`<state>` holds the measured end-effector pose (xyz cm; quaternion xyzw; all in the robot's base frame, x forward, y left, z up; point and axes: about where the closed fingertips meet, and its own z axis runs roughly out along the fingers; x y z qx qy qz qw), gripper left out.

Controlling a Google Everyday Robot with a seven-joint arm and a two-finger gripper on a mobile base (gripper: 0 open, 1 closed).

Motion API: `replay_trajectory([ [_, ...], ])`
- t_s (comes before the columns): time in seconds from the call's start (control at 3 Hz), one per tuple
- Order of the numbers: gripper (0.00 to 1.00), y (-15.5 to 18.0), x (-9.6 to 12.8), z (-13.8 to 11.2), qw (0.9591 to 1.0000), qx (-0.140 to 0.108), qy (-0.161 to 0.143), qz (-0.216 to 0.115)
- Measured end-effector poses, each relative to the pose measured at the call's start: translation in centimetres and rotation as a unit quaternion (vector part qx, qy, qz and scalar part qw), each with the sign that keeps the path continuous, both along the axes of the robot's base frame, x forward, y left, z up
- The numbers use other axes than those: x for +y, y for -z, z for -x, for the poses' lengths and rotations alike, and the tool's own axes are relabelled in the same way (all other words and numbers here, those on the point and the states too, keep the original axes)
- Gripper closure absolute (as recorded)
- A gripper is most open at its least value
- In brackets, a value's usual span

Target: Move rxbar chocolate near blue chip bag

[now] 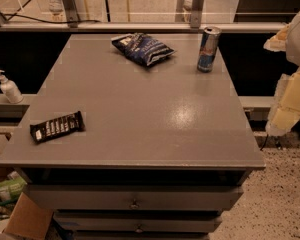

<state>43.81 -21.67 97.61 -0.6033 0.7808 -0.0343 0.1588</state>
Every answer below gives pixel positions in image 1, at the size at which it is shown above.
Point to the drawer knob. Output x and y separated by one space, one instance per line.
139 229
134 205

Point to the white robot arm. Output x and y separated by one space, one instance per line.
293 41

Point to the top drawer knob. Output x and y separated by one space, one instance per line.
134 205

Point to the grey drawer cabinet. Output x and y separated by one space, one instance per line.
175 139

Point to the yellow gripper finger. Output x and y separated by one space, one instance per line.
277 43
285 112

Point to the brown cardboard box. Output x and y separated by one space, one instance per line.
28 220

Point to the green wipes package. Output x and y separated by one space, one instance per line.
11 189

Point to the red bull can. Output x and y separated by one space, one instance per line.
208 48

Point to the blue chip bag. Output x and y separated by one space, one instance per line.
142 48

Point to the black rxbar chocolate bar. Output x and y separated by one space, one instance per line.
57 127

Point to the white pump bottle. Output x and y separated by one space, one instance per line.
10 89

